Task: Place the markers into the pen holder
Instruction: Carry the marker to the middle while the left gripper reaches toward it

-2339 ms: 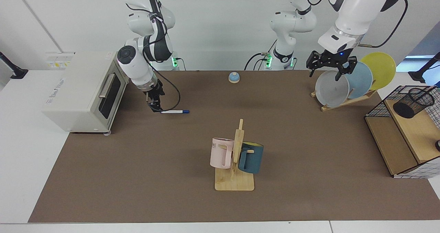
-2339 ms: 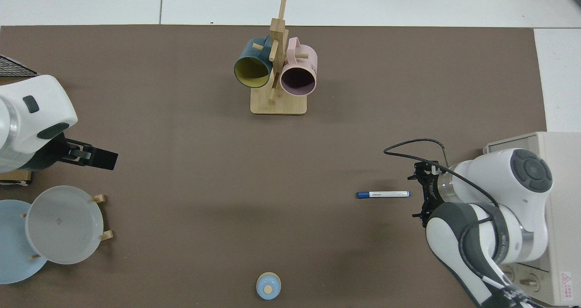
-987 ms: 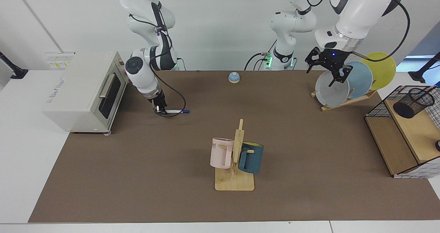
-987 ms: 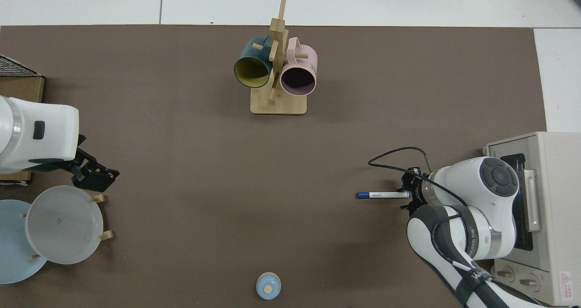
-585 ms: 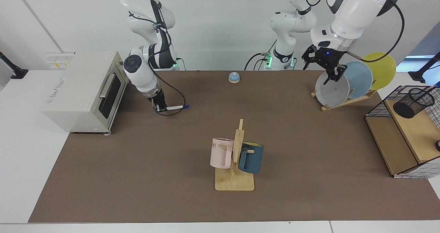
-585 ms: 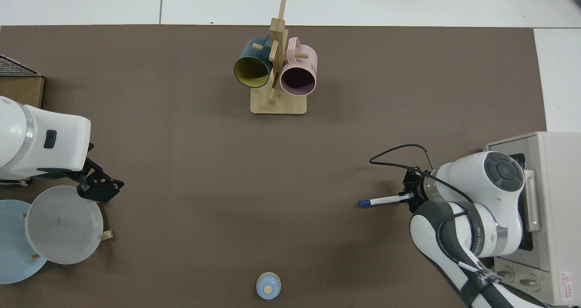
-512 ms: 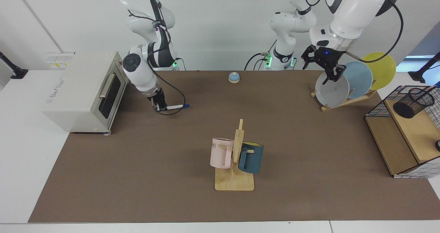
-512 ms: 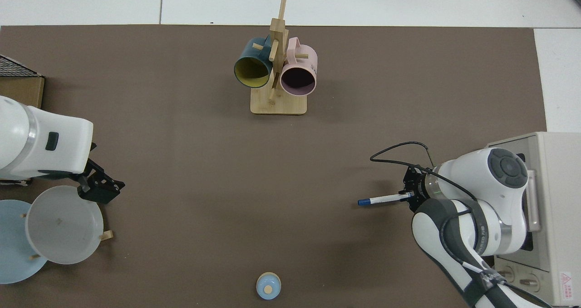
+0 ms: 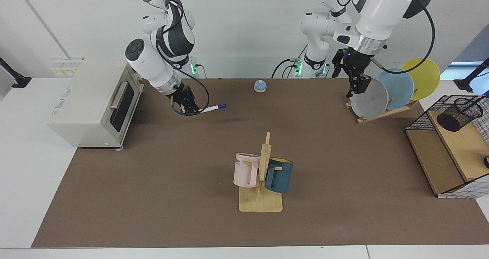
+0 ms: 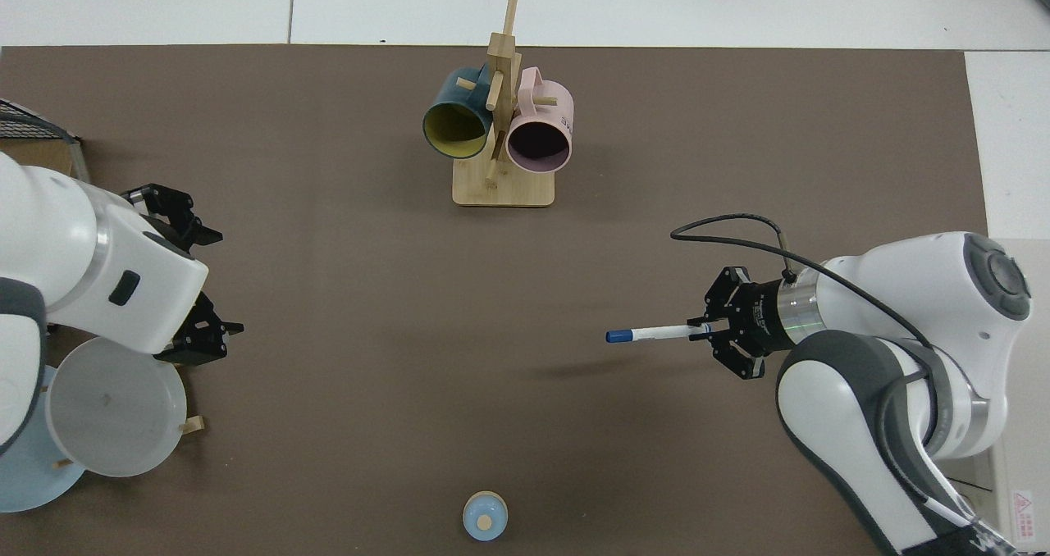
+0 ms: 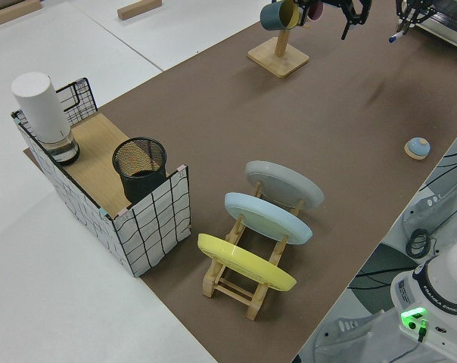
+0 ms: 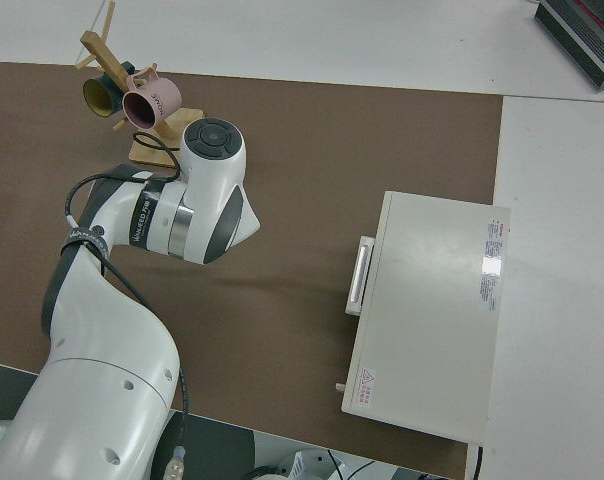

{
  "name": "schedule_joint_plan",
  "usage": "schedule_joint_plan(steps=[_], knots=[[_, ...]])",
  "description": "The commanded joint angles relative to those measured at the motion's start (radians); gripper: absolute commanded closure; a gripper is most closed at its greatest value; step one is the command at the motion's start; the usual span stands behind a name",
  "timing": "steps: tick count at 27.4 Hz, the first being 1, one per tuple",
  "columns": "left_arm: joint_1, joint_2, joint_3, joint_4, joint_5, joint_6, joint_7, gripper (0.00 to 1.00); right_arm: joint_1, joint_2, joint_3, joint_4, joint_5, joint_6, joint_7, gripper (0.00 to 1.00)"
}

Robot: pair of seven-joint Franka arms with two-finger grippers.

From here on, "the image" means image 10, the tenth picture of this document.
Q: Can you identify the white marker with blue cap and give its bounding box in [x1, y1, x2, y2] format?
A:
[605, 323, 710, 344]

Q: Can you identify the small blue round holder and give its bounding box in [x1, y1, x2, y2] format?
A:
[463, 491, 509, 542]

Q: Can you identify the wooden plate rack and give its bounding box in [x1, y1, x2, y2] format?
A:
[51, 415, 206, 469]

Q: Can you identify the grey plate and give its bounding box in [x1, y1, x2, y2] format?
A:
[45, 336, 188, 478]

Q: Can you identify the brown table cloth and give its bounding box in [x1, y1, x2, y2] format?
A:
[0, 44, 989, 556]

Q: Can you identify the light blue plate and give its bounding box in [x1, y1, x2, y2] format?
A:
[0, 363, 87, 513]

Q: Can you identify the wooden cup stand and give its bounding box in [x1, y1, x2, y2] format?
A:
[453, 0, 557, 208]

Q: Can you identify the pink cup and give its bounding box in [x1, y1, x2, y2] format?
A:
[504, 66, 574, 174]

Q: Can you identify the pale toaster oven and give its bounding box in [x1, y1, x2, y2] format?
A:
[943, 239, 1050, 555]

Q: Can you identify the dark teal cup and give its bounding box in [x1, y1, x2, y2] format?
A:
[422, 66, 495, 160]

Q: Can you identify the wire basket with wooden floor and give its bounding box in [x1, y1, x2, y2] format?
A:
[0, 99, 87, 184]

